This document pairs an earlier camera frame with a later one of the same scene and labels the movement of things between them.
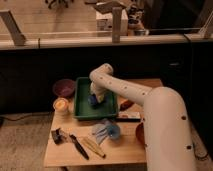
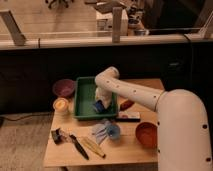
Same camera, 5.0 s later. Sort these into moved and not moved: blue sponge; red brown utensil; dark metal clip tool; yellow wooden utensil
Moved: blue sponge
Not moved: red brown utensil; dark metal clip tool; yellow wooden utensil
